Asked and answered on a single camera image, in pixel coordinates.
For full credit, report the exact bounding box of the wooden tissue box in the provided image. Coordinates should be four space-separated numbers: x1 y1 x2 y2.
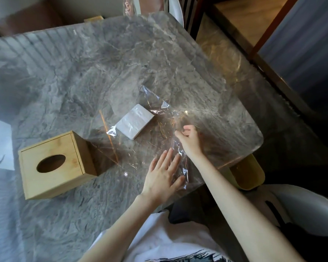
18 131 98 201

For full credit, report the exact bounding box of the person's right forearm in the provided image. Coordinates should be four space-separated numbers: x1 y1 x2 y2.
190 152 305 262

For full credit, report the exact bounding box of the reddish wooden post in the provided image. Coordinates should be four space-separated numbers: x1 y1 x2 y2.
249 0 300 59

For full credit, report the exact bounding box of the person's right hand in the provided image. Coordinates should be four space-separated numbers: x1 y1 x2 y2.
175 124 204 159

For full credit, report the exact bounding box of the white napkin stack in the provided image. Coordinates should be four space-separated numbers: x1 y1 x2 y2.
115 103 155 140

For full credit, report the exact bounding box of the white seat shell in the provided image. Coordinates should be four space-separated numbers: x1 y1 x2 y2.
246 184 328 238

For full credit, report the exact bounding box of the white round chair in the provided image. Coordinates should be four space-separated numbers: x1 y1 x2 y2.
168 0 184 26

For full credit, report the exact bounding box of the person's white printed shirt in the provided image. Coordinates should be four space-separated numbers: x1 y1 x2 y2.
87 210 233 262

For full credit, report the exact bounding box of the clear plastic wrapper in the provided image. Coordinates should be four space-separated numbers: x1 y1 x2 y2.
98 85 208 191

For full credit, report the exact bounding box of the beige sofa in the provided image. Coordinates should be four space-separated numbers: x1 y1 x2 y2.
0 0 142 36

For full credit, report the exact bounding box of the person's left forearm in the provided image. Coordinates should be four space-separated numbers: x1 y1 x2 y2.
78 194 159 262

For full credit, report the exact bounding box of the yellow table leg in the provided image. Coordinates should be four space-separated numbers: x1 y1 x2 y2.
229 154 266 191

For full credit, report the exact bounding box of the person's left hand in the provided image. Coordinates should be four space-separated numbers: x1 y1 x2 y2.
141 148 186 206

